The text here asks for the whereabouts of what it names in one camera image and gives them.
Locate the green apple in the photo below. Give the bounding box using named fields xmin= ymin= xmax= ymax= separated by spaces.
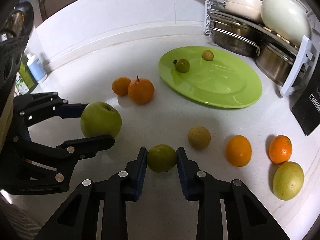
xmin=80 ymin=101 xmax=122 ymax=138

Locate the large orange mandarin with stem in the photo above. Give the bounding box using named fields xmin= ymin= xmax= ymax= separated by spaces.
xmin=127 ymin=76 xmax=155 ymax=105

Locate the yellow-green pear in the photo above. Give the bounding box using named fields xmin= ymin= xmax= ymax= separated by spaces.
xmin=272 ymin=161 xmax=304 ymax=201

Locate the small green lime with stem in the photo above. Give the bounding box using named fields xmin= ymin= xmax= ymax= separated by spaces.
xmin=173 ymin=59 xmax=190 ymax=73

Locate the small tan round fruit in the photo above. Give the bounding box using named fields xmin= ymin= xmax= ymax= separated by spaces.
xmin=202 ymin=50 xmax=214 ymax=61

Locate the orange oval fruit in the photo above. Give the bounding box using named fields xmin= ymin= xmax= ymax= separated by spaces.
xmin=226 ymin=135 xmax=252 ymax=167

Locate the white plastic bottle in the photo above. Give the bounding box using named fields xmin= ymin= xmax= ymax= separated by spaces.
xmin=27 ymin=53 xmax=47 ymax=83

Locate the small orange mandarin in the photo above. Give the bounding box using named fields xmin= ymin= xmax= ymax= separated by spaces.
xmin=112 ymin=77 xmax=131 ymax=96

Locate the orange tangerine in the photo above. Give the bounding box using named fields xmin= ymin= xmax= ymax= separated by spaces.
xmin=268 ymin=135 xmax=292 ymax=164

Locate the green plate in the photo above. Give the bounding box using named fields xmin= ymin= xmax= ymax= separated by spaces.
xmin=158 ymin=46 xmax=263 ymax=109

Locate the black knife block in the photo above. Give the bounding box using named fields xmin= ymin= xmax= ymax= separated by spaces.
xmin=291 ymin=73 xmax=320 ymax=136

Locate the steel pot right under rack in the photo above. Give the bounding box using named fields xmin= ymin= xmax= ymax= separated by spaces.
xmin=255 ymin=42 xmax=295 ymax=86

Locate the steel pot under rack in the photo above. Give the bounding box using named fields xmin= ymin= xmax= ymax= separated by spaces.
xmin=255 ymin=42 xmax=295 ymax=86
xmin=209 ymin=20 xmax=263 ymax=57

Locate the steel pot left under rack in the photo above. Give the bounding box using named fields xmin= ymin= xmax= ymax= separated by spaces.
xmin=209 ymin=20 xmax=263 ymax=57

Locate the corner pot rack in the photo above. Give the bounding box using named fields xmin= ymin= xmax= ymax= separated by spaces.
xmin=204 ymin=0 xmax=319 ymax=97

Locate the beaded trivet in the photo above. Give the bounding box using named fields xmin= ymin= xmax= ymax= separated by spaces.
xmin=262 ymin=26 xmax=299 ymax=50

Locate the cream lower saucepan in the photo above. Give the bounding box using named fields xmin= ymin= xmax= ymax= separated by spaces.
xmin=223 ymin=0 xmax=263 ymax=23

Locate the white ceramic pot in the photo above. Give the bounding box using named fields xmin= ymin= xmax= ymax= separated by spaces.
xmin=260 ymin=0 xmax=312 ymax=47

